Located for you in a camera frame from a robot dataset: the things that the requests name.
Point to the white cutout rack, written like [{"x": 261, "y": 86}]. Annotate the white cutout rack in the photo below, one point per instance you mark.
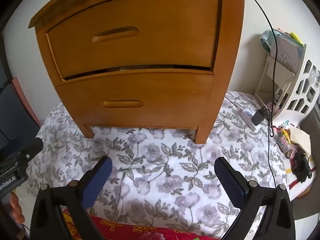
[{"x": 300, "y": 87}]

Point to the white power strip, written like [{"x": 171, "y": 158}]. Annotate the white power strip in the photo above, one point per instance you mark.
[{"x": 246, "y": 116}]

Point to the black charger adapter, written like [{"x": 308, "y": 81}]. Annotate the black charger adapter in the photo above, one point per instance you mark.
[{"x": 258, "y": 117}]

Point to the person's left hand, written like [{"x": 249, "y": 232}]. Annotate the person's left hand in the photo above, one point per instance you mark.
[{"x": 17, "y": 210}]

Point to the dark cabinet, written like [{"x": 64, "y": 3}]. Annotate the dark cabinet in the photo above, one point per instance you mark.
[{"x": 12, "y": 115}]

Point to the teal plastic bag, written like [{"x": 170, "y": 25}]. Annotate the teal plastic bag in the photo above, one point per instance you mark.
[{"x": 266, "y": 40}]

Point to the wooden nightstand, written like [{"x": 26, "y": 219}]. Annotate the wooden nightstand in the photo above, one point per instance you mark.
[{"x": 232, "y": 55}]

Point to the grey floral quilt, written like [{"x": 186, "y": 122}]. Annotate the grey floral quilt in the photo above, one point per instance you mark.
[{"x": 160, "y": 165}]

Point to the red floral blanket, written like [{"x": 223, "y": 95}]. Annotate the red floral blanket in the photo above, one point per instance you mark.
[{"x": 140, "y": 231}]

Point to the black knitted cloth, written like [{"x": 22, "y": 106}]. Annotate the black knitted cloth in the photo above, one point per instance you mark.
[{"x": 302, "y": 166}]

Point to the yellow packet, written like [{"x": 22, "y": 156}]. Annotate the yellow packet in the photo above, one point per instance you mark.
[{"x": 296, "y": 37}]

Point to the colourful patterned roll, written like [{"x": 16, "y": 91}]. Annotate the colourful patterned roll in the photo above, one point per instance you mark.
[{"x": 285, "y": 141}]

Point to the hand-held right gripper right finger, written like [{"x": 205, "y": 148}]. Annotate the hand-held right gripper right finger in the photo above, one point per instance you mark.
[{"x": 228, "y": 182}]

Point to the cream paper bag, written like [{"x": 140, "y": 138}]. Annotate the cream paper bag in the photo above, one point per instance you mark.
[{"x": 301, "y": 137}]

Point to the pink board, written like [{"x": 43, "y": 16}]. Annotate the pink board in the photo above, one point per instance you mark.
[{"x": 25, "y": 100}]

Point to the small plush toy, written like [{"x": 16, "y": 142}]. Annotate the small plush toy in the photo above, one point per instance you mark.
[{"x": 286, "y": 125}]

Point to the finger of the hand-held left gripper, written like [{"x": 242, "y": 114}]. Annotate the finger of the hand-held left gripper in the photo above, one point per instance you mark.
[{"x": 32, "y": 147}]

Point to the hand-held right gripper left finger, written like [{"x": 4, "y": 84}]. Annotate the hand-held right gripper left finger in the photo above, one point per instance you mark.
[{"x": 96, "y": 182}]

